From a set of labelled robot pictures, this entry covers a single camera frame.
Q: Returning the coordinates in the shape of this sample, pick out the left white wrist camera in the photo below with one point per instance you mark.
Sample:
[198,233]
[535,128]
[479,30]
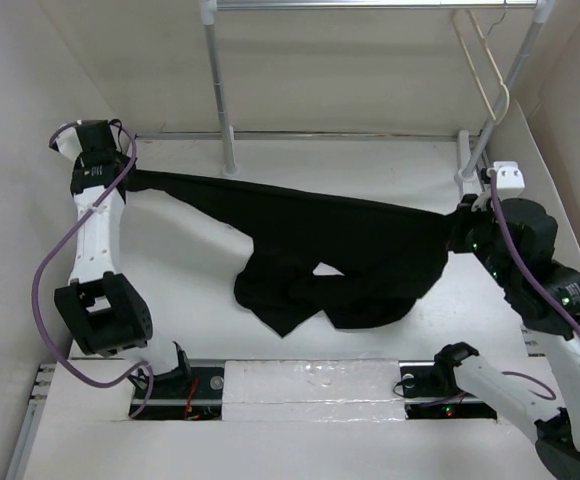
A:
[65,141]

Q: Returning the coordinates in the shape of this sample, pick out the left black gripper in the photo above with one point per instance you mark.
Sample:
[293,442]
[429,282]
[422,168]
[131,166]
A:
[131,172]

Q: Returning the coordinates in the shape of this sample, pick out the metal clothes rack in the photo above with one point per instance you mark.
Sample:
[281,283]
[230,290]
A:
[496,110]

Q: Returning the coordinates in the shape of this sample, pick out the black trousers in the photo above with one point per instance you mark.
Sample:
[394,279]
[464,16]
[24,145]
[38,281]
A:
[365,264]

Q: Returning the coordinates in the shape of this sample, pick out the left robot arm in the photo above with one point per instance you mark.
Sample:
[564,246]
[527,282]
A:
[105,314]

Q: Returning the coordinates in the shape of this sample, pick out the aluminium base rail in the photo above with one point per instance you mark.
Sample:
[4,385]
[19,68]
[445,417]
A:
[319,391]

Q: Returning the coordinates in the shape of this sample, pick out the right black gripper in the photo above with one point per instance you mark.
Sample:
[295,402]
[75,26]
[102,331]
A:
[463,217]

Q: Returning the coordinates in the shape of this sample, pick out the left aluminium side rail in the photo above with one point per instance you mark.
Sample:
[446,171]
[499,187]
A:
[31,421]

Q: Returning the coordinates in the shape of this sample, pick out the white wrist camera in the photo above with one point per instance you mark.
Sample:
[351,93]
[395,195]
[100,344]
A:
[502,180]
[65,141]

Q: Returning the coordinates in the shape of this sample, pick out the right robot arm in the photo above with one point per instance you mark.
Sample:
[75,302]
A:
[514,240]

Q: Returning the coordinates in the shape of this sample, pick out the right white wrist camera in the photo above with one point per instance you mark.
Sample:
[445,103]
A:
[502,180]

